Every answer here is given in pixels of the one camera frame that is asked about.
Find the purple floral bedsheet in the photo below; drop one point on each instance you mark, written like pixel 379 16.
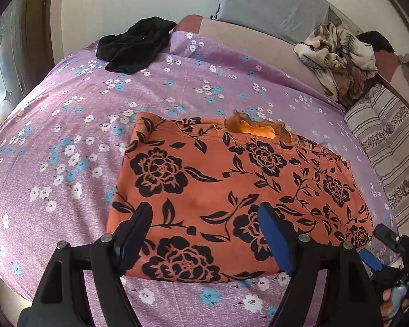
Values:
pixel 88 109

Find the black cloth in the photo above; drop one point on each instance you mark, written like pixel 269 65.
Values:
pixel 378 41

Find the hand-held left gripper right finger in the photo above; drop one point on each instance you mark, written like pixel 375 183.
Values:
pixel 276 239

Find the brown wooden window frame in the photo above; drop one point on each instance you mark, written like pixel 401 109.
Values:
pixel 37 24

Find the pink quilted bed pad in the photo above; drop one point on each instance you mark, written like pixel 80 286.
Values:
pixel 259 47

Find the orange floral blouse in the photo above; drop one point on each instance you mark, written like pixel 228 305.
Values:
pixel 204 184

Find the striped beige pillow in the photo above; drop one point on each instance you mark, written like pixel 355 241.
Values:
pixel 388 133

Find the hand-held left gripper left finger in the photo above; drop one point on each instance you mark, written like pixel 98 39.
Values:
pixel 136 235

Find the person's right hand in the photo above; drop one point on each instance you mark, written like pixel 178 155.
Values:
pixel 388 306

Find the black garment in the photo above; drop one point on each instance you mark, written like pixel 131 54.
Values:
pixel 133 44

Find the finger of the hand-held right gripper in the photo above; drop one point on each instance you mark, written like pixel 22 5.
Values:
pixel 369 258
pixel 383 233

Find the stained glass window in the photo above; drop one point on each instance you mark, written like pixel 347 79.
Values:
pixel 0 68

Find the grey pillow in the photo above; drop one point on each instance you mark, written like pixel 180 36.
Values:
pixel 269 3

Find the beige leaf-print blanket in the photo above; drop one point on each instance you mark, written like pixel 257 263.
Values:
pixel 334 54

